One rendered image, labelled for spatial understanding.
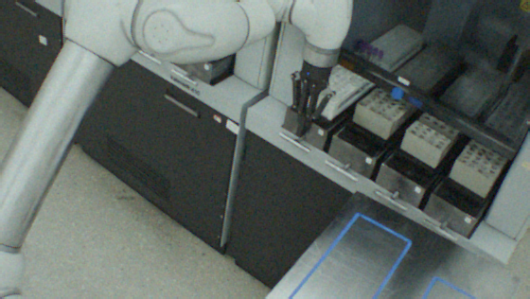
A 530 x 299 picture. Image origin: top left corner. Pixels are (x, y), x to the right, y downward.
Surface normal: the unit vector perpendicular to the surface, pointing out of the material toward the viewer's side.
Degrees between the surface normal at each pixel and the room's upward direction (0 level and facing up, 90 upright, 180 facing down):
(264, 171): 90
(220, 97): 90
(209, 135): 90
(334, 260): 0
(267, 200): 90
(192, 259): 0
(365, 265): 0
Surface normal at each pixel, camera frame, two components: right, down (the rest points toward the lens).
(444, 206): -0.61, 0.44
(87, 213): 0.14, -0.76
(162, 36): -0.34, 0.29
